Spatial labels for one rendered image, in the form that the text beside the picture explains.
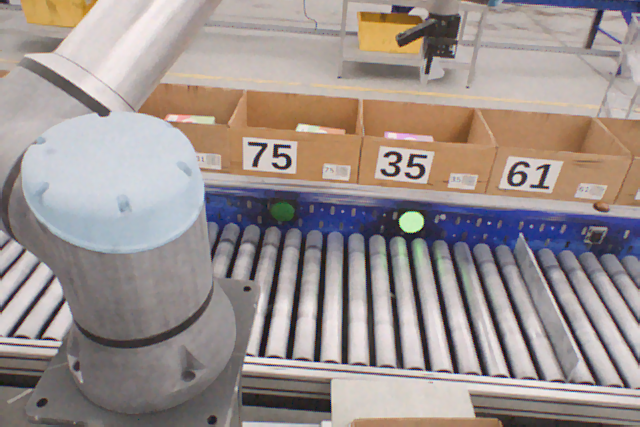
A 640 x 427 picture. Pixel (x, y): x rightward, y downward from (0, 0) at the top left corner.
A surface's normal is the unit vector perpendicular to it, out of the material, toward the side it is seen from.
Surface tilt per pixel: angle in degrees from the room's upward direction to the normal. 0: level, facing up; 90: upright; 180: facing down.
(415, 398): 0
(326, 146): 91
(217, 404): 4
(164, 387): 74
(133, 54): 69
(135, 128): 8
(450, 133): 90
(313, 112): 90
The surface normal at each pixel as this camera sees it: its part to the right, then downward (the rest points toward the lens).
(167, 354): 0.50, 0.22
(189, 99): -0.04, 0.52
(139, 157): 0.11, -0.77
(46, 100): 0.18, -0.15
